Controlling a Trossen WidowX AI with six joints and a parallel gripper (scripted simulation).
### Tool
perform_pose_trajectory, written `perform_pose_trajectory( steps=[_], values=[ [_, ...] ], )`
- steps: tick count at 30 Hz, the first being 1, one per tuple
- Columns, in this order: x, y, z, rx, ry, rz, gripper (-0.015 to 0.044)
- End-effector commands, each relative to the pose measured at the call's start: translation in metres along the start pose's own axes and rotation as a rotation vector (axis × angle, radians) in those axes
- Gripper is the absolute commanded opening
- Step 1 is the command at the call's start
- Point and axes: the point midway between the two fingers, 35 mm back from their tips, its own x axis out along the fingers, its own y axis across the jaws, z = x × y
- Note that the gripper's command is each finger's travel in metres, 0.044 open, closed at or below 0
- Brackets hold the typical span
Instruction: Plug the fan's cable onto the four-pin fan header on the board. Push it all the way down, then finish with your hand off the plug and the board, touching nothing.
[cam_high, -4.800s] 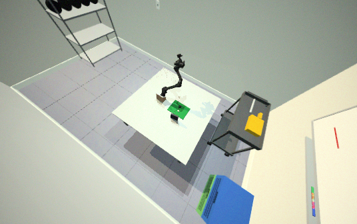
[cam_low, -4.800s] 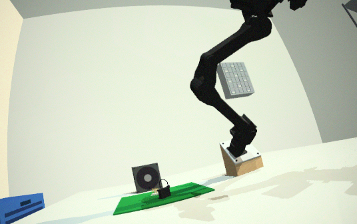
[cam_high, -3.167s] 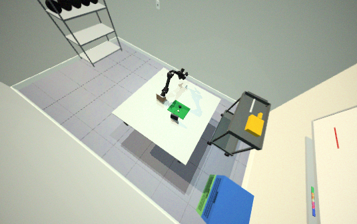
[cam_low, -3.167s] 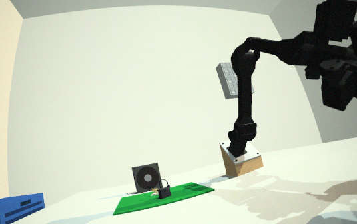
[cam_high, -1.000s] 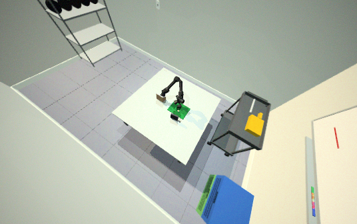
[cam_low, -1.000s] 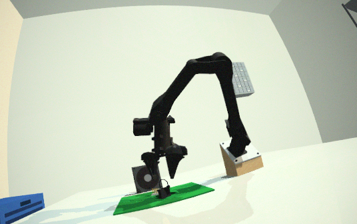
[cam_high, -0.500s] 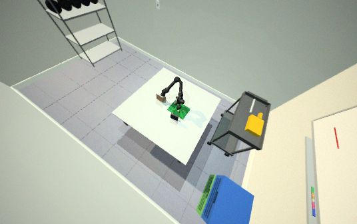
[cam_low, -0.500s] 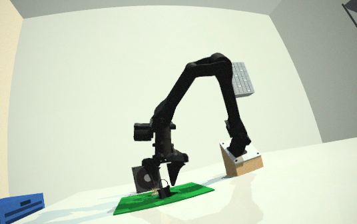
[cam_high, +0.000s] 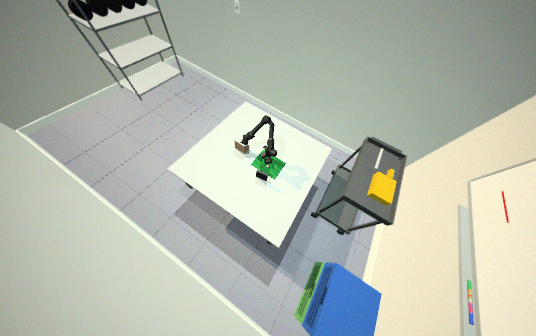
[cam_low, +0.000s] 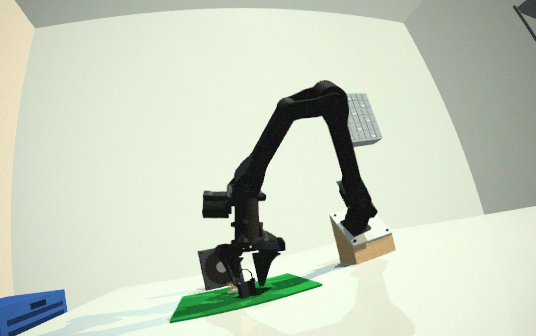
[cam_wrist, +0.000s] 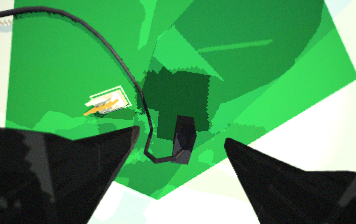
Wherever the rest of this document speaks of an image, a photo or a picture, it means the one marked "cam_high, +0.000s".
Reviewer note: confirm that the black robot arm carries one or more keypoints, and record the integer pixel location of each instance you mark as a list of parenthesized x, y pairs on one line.
[(270, 142)]

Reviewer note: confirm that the grey square computer fan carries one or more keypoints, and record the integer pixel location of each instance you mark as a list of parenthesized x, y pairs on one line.
[(261, 175)]

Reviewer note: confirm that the green circuit board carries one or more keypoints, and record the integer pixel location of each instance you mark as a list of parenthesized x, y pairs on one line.
[(272, 169)]

